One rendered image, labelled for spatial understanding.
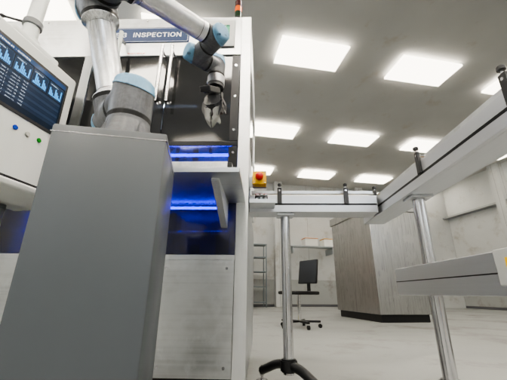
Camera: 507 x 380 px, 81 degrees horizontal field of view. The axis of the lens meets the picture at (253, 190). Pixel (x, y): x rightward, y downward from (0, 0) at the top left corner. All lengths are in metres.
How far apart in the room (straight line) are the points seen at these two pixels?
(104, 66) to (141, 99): 0.24
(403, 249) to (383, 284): 0.75
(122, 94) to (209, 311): 0.97
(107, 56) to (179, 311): 1.05
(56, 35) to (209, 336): 2.03
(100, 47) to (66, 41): 1.26
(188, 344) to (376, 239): 4.61
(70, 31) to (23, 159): 1.05
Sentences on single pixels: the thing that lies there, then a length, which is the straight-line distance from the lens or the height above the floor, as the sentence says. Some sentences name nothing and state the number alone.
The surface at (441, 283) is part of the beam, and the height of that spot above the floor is 0.47.
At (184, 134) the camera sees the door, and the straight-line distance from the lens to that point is 1.71.
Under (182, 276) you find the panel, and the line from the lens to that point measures 1.47.
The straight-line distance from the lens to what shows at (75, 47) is 2.34.
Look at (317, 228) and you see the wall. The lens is 11.81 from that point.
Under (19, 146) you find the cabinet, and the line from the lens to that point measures 1.69.
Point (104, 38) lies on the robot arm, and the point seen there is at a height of 1.20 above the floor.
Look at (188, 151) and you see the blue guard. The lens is 1.64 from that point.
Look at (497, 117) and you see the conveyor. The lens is 1.04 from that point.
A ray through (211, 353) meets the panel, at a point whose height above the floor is 0.18.
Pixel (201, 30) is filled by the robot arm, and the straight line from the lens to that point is 1.26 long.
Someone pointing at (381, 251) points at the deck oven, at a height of 1.14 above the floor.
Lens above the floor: 0.43
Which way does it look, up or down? 19 degrees up
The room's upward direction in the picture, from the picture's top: 1 degrees clockwise
